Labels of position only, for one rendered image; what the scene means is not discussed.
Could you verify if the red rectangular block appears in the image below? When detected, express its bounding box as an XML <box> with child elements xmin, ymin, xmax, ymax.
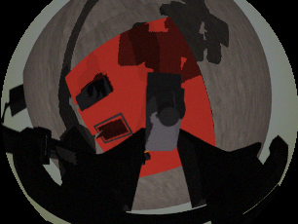
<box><xmin>65</xmin><ymin>18</ymin><xmax>215</xmax><ymax>178</ymax></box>

